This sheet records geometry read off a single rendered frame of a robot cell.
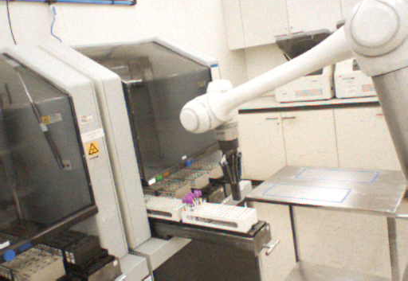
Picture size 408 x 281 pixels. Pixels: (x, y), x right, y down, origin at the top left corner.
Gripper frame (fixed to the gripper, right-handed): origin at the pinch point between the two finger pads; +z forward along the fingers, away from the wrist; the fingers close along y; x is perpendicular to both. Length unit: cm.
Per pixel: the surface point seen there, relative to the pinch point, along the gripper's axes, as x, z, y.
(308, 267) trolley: -2, 67, -61
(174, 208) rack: -28.9, 8.9, 3.4
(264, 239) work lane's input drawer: 8.4, 18.4, -1.1
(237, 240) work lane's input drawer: 2.1, 16.1, 6.8
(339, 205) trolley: 29.3, 13.1, -24.9
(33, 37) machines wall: -152, -80, -27
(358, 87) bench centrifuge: -11, -5, -230
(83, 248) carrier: -39, 8, 42
